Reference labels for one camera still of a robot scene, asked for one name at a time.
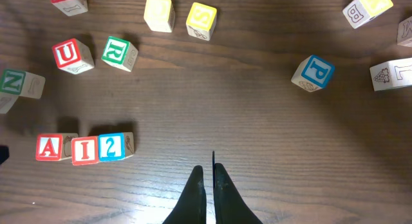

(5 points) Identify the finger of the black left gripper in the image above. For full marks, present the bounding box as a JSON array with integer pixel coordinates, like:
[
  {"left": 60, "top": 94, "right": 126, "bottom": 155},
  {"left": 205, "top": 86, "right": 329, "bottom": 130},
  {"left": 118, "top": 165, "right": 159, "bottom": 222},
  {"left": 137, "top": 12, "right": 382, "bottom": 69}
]
[{"left": 0, "top": 145, "right": 10, "bottom": 164}]

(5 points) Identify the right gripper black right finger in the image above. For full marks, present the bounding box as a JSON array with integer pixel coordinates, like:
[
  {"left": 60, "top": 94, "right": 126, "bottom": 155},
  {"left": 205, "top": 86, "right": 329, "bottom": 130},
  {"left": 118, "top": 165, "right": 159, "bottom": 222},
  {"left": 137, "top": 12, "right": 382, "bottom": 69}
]
[{"left": 212, "top": 151, "right": 262, "bottom": 224}]

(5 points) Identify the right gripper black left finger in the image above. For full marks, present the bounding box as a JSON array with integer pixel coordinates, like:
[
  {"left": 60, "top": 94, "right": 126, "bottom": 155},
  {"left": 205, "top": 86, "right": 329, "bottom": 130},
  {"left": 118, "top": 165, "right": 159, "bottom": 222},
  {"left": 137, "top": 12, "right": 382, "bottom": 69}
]
[{"left": 163, "top": 165, "right": 207, "bottom": 224}]

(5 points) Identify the red A block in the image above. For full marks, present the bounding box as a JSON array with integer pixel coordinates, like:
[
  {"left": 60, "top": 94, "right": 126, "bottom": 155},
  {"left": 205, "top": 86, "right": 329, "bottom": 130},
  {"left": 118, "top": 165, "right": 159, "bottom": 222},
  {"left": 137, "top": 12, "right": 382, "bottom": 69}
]
[{"left": 35, "top": 133, "right": 79, "bottom": 162}]

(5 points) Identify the red I block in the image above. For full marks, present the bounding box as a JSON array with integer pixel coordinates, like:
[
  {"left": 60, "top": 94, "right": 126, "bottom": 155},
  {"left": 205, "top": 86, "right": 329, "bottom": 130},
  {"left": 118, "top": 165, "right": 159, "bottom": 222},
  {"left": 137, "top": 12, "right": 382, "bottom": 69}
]
[{"left": 71, "top": 136, "right": 99, "bottom": 166}]

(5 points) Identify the blue 2 block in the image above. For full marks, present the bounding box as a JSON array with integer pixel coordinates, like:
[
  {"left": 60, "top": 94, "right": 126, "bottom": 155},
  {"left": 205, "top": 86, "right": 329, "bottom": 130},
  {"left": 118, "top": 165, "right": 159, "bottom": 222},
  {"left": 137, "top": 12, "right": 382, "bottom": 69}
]
[{"left": 98, "top": 132, "right": 135, "bottom": 162}]

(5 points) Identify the green N block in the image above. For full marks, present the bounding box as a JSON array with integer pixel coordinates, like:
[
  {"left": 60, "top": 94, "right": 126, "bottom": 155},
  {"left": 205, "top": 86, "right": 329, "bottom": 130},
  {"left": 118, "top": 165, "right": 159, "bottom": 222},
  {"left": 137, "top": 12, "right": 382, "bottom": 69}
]
[{"left": 1, "top": 69, "right": 46, "bottom": 99}]

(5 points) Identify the red U block lower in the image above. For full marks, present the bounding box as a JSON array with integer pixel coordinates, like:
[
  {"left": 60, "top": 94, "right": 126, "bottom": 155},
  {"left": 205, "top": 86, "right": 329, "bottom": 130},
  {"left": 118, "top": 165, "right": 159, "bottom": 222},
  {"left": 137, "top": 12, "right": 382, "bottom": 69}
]
[{"left": 52, "top": 39, "right": 95, "bottom": 75}]

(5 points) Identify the green R block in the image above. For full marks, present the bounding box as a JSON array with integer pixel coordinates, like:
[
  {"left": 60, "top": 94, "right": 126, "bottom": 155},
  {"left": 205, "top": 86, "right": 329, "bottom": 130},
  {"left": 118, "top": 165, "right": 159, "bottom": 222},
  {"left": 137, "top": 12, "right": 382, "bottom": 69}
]
[{"left": 101, "top": 36, "right": 138, "bottom": 72}]

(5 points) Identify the blue P block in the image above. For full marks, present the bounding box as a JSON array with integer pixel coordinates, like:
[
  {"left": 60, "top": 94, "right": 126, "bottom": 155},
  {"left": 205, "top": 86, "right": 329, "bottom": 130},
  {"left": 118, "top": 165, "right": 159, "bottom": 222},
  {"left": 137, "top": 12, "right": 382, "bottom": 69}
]
[{"left": 291, "top": 55, "right": 335, "bottom": 92}]

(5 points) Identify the red E block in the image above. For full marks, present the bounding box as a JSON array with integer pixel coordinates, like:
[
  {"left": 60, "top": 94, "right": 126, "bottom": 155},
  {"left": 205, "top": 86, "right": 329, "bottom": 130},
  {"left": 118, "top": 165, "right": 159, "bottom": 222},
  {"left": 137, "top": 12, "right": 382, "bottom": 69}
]
[{"left": 50, "top": 0, "right": 88, "bottom": 16}]

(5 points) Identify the yellow block right middle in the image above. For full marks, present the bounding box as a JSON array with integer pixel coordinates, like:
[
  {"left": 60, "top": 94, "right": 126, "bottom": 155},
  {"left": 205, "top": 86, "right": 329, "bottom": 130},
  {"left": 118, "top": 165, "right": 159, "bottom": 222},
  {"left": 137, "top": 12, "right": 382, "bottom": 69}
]
[{"left": 186, "top": 3, "right": 217, "bottom": 41}]

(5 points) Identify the yellow block left middle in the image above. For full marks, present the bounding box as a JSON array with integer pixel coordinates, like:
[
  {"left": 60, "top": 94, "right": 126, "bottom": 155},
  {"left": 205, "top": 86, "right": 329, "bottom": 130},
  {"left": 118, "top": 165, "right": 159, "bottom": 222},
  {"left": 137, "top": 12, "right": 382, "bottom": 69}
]
[{"left": 144, "top": 0, "right": 175, "bottom": 33}]

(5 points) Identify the plain 7 block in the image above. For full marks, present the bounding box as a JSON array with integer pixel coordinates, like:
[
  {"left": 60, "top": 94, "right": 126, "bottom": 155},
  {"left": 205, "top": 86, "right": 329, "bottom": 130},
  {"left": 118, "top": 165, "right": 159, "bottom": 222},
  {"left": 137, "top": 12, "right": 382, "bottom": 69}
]
[{"left": 370, "top": 58, "right": 412, "bottom": 91}]

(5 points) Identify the blue D block lower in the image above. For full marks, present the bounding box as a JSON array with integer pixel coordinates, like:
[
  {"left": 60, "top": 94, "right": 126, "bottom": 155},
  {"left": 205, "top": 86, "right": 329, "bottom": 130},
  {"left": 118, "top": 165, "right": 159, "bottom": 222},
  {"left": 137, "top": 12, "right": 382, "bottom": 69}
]
[{"left": 397, "top": 17, "right": 412, "bottom": 47}]

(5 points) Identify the yellow A block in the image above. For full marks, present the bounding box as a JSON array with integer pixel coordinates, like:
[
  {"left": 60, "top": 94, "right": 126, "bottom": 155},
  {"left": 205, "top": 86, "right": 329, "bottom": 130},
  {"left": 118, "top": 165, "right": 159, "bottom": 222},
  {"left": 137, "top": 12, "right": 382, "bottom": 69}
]
[{"left": 342, "top": 0, "right": 393, "bottom": 29}]

